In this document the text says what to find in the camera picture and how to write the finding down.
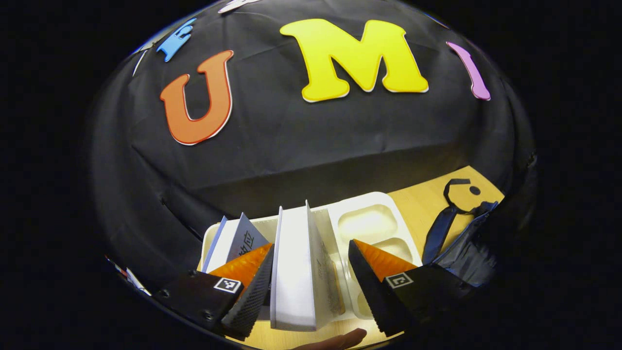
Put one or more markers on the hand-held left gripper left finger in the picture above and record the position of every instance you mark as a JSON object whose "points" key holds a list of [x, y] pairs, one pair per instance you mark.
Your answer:
{"points": [[252, 301]]}

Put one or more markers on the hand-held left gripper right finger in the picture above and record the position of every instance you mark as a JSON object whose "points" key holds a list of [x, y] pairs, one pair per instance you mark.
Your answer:
{"points": [[369, 287]]}

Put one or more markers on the white book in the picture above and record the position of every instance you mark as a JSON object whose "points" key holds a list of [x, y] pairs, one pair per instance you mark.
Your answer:
{"points": [[296, 272]]}

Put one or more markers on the purple-grey book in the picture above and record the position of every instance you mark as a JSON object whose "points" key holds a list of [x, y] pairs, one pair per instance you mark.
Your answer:
{"points": [[243, 240]]}

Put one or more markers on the white plastic bookshelf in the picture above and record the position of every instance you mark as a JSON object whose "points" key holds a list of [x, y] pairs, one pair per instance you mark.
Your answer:
{"points": [[369, 223]]}

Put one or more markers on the blue schoolbag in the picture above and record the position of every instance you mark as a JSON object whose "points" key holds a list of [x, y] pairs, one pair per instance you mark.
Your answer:
{"points": [[466, 253]]}

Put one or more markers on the black backdrop cloth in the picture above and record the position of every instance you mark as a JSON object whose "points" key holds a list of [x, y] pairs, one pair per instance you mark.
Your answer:
{"points": [[291, 146]]}

